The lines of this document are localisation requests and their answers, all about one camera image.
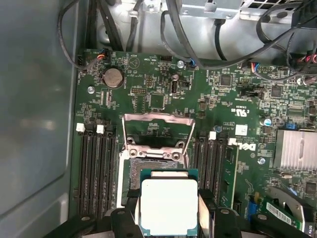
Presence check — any thin black fan cable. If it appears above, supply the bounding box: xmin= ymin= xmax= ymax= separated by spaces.
xmin=57 ymin=0 xmax=109 ymax=72

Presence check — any silver socket cover frame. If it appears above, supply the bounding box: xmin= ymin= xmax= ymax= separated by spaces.
xmin=122 ymin=113 xmax=197 ymax=161

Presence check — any green RAM stick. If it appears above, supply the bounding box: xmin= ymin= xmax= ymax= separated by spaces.
xmin=224 ymin=142 xmax=240 ymax=210

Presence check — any silver CPU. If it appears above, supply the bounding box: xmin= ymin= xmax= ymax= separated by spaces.
xmin=139 ymin=168 xmax=199 ymax=237

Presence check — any internal USB port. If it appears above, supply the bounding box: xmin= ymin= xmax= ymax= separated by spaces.
xmin=170 ymin=74 xmax=179 ymax=96

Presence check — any thick black flat cable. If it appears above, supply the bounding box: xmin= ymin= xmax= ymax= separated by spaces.
xmin=95 ymin=0 xmax=124 ymax=52

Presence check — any black open PC case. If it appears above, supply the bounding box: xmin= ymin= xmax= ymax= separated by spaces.
xmin=0 ymin=0 xmax=317 ymax=238

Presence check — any black RAM slot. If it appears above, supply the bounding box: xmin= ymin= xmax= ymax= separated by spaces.
xmin=205 ymin=131 xmax=217 ymax=196
xmin=195 ymin=130 xmax=208 ymax=191
xmin=88 ymin=123 xmax=99 ymax=219
xmin=96 ymin=123 xmax=109 ymax=220
xmin=106 ymin=125 xmax=118 ymax=214
xmin=215 ymin=135 xmax=227 ymax=209
xmin=76 ymin=122 xmax=89 ymax=219

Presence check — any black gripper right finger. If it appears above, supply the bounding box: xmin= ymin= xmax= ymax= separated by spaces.
xmin=198 ymin=189 xmax=310 ymax=238

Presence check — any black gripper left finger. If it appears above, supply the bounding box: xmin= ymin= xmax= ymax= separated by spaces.
xmin=44 ymin=189 xmax=141 ymax=238

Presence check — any CPU socket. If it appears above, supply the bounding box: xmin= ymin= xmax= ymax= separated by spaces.
xmin=116 ymin=148 xmax=199 ymax=211

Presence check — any round coin battery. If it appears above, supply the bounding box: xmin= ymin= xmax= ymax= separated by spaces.
xmin=103 ymin=67 xmax=124 ymax=89

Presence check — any silver chipset heat sink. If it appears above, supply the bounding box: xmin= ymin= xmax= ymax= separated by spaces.
xmin=273 ymin=128 xmax=317 ymax=172

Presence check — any black graphics card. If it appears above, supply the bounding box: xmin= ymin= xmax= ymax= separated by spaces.
xmin=247 ymin=184 xmax=317 ymax=238

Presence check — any green motherboard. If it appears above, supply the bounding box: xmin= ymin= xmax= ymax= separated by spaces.
xmin=71 ymin=48 xmax=317 ymax=238

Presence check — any silver drive cage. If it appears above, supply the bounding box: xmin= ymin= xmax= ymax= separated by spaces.
xmin=95 ymin=0 xmax=317 ymax=61

